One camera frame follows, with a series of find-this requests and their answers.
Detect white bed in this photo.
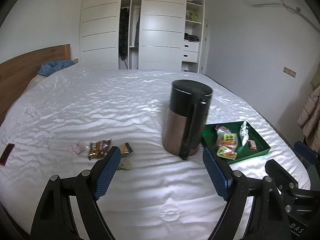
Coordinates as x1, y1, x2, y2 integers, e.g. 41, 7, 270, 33
0, 64, 312, 240

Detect small green label snack packet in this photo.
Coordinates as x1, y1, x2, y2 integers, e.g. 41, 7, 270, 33
216, 146, 238, 160

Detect bronze and black kettle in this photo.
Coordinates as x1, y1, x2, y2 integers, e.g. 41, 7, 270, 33
162, 79, 214, 160

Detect blue towel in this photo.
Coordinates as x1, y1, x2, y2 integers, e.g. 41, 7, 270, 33
37, 60, 76, 76

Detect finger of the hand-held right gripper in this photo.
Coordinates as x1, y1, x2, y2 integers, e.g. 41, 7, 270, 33
265, 159, 299, 198
294, 141, 320, 167

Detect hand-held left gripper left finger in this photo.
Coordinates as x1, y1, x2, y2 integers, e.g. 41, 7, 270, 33
30, 146, 122, 240

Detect green tray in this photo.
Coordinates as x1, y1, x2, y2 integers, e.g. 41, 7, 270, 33
201, 121, 272, 165

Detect clear packet with orange contents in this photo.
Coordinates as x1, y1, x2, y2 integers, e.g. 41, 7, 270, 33
216, 133, 238, 148

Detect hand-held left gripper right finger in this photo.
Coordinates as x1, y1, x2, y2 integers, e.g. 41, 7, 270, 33
202, 147, 292, 240

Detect brown gold snack packet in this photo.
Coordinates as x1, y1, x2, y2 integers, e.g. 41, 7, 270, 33
87, 139, 112, 160

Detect beige jacket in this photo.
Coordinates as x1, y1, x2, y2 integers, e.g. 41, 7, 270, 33
297, 85, 320, 153

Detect long white blue snack packet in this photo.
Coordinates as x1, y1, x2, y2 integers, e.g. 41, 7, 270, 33
239, 121, 249, 147

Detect grey hanging garment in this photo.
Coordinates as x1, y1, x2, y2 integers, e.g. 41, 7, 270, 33
134, 7, 140, 48

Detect gold wall switch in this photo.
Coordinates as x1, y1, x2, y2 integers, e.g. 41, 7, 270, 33
284, 66, 297, 78

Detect beige snack packet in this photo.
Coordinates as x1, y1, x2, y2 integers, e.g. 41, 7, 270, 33
116, 158, 132, 171

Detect white door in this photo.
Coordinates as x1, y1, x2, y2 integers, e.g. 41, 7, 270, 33
201, 19, 209, 73

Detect green clothes on shelf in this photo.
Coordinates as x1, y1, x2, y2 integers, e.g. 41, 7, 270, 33
186, 10, 201, 22

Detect white wardrobe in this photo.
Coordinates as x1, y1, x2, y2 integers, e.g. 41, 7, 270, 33
79, 0, 204, 73

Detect dark hanging garment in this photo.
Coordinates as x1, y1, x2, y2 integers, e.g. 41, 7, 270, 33
118, 7, 129, 62

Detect wooden headboard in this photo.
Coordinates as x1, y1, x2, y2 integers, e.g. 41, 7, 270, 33
0, 44, 72, 125

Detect dark gold snack packet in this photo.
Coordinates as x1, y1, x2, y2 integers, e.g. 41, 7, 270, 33
118, 142, 133, 154

